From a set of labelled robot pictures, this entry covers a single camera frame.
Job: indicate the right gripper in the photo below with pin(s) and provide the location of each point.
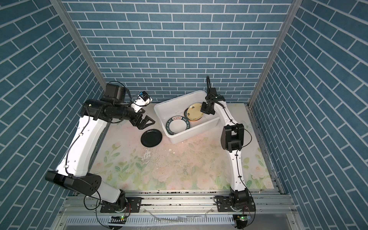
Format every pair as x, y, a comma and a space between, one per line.
202, 109

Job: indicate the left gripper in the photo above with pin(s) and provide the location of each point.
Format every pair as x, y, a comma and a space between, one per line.
135, 122

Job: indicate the cream yellow plate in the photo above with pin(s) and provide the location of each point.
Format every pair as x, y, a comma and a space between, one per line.
194, 113

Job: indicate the black round plate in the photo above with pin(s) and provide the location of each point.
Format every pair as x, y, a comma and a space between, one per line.
151, 138

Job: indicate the green rim plate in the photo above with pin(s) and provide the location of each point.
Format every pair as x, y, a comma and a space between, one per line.
177, 124

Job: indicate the green patterned small plate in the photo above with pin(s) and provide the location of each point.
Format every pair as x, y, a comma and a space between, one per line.
186, 114

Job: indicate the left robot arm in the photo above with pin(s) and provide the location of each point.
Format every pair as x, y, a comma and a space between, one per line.
96, 116

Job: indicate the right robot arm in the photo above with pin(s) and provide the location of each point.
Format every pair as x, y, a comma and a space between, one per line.
232, 140

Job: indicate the white plastic bin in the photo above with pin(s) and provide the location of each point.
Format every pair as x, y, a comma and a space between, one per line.
176, 107

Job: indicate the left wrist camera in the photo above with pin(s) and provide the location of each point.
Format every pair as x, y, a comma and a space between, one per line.
143, 99

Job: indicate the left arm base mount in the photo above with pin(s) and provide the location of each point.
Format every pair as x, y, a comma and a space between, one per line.
124, 205

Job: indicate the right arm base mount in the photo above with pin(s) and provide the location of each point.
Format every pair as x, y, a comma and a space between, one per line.
226, 204

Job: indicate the aluminium rail frame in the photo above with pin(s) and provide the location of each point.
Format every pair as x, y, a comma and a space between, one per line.
270, 211

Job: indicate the right aluminium corner post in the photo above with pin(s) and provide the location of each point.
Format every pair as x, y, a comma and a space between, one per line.
275, 49

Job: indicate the aluminium corner post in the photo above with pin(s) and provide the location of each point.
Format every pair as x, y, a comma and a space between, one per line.
71, 28
275, 49

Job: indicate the left aluminium corner post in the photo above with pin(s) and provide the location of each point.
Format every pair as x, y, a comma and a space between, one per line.
71, 28

